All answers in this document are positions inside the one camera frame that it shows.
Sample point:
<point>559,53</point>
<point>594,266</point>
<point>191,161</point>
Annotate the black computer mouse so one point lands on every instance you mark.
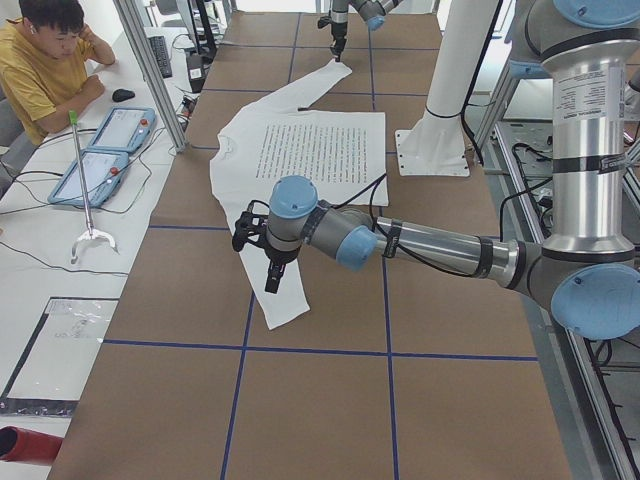
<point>121,95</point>

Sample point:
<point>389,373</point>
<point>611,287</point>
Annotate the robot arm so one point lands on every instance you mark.
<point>373,14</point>
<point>584,46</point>

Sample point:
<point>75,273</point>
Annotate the red cylinder object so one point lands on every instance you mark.
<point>28,446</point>

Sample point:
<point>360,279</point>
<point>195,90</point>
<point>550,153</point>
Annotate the white long-sleeve printed shirt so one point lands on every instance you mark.
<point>308,166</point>

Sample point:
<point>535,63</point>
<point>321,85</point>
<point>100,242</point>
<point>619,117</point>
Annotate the upper blue teach pendant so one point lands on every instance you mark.
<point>124,129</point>

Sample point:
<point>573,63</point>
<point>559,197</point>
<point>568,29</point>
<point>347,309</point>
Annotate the black keyboard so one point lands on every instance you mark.
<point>161,54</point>

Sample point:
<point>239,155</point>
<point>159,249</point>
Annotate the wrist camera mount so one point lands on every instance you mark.
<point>250,228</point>

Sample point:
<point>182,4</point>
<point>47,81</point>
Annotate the aluminium side frame rail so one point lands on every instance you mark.
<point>593,384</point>

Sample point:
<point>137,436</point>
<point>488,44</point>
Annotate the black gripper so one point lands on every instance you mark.
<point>338,32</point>
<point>280,255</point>

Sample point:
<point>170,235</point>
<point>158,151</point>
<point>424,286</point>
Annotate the clear plastic document sleeve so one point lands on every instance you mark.
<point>50,375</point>

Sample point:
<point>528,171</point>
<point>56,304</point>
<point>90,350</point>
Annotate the lower blue teach pendant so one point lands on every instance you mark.
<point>103,172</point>

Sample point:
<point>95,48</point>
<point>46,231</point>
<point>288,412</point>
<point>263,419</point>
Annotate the aluminium frame post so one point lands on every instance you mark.
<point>136,35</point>

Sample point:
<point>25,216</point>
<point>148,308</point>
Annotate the blue teach pendant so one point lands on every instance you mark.
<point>103,172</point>
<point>124,129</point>

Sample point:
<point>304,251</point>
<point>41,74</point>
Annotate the person in yellow shirt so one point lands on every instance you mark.
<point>43,65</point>

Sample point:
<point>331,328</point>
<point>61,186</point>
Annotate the black power adapter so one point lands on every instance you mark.
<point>195,72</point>

